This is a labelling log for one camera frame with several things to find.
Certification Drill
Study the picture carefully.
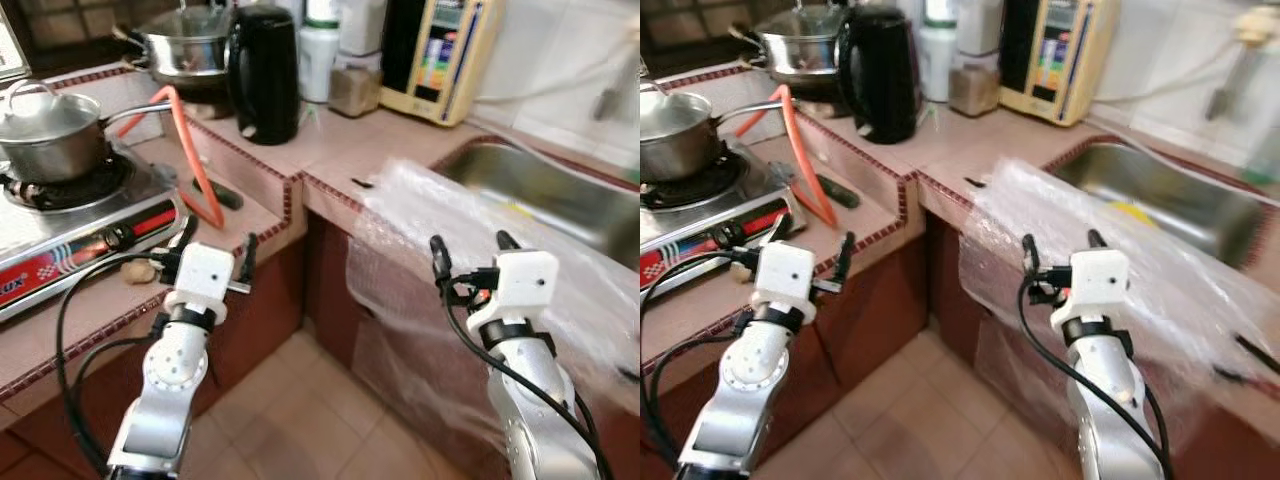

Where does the clear bubble wrap sheet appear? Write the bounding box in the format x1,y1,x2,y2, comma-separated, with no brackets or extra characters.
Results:
955,158,1280,401
345,158,641,451

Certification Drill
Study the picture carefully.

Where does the dark oblong block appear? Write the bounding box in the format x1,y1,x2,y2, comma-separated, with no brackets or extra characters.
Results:
808,175,861,209
188,178,244,211

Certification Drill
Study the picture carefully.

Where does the steel sink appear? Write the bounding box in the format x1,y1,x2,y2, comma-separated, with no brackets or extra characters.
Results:
435,138,641,271
1045,138,1280,269

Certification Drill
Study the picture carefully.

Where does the steel red gas stove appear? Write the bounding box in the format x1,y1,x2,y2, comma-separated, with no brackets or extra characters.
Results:
0,140,191,323
640,140,809,301

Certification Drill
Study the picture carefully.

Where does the steel saucepan glass lid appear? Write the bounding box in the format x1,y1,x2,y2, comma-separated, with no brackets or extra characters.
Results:
0,80,173,184
640,85,791,183

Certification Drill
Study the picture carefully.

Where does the steel tap cream head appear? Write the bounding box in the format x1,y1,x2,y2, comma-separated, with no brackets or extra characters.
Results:
590,40,641,123
1205,10,1280,123

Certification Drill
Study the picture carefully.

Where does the clear jar brown powder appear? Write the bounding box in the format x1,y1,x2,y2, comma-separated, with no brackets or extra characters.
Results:
948,55,1001,118
328,55,383,119

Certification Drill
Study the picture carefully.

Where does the black electric kettle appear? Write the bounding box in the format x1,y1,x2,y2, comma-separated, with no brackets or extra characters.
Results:
838,5,921,146
227,5,301,147

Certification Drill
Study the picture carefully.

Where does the cream water ionizer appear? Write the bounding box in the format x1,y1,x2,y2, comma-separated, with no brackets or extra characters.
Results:
378,0,506,128
998,0,1121,128

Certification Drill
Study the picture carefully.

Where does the white bottle green band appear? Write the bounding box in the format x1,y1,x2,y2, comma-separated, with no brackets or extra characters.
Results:
297,0,343,104
915,0,961,103

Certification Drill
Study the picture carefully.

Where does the white translucent filter canister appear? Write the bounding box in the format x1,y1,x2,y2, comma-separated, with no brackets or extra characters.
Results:
338,0,386,61
955,0,1004,59

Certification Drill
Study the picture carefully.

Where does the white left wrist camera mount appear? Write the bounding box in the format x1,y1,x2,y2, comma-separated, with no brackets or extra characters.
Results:
752,241,829,319
163,242,238,319

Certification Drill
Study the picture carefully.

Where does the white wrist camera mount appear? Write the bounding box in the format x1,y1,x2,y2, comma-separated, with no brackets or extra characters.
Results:
163,242,238,319
1050,249,1131,336
465,250,559,336
752,241,829,319

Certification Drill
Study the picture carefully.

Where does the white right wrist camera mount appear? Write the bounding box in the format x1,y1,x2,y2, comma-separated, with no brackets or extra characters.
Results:
1050,249,1131,336
465,250,559,336

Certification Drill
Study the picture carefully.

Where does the orange gas hose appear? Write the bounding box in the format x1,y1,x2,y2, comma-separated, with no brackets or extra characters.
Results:
118,85,226,229
735,85,839,228

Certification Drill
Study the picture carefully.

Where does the thin white water hose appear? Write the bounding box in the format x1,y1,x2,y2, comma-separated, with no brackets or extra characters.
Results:
475,40,641,106
1090,45,1241,106

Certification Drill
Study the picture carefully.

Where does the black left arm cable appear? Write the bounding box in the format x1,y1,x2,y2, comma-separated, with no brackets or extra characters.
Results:
55,250,181,471
640,250,766,466

